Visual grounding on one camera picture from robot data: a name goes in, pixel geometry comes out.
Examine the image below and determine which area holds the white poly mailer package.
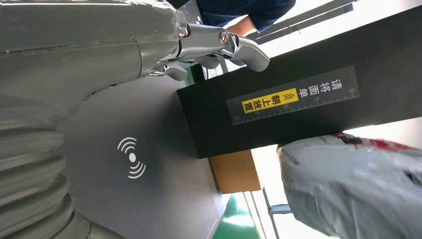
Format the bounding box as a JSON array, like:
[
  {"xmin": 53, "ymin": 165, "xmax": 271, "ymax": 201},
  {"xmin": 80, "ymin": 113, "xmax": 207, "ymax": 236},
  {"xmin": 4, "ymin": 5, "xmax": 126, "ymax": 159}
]
[{"xmin": 277, "ymin": 132, "xmax": 422, "ymax": 239}]

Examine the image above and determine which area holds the brown cardboard box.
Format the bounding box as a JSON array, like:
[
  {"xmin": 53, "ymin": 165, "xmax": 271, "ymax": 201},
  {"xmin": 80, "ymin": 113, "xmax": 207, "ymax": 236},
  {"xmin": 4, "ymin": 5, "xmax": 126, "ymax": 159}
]
[{"xmin": 208, "ymin": 149, "xmax": 262, "ymax": 195}]

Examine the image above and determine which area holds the green conveyor belt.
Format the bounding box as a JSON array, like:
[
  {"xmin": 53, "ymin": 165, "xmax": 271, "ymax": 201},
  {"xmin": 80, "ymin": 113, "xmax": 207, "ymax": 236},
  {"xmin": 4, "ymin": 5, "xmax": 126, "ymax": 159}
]
[{"xmin": 212, "ymin": 188, "xmax": 340, "ymax": 239}]

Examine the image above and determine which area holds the black scanner column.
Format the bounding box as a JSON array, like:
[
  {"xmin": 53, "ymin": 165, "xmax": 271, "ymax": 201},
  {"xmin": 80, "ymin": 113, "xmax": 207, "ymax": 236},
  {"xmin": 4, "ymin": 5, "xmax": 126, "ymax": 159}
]
[{"xmin": 176, "ymin": 4, "xmax": 422, "ymax": 159}]

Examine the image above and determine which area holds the black scanner base plate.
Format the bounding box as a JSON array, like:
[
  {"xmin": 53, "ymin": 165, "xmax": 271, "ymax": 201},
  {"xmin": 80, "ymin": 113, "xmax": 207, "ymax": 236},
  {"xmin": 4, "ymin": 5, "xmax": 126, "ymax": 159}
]
[{"xmin": 55, "ymin": 74, "xmax": 229, "ymax": 239}]

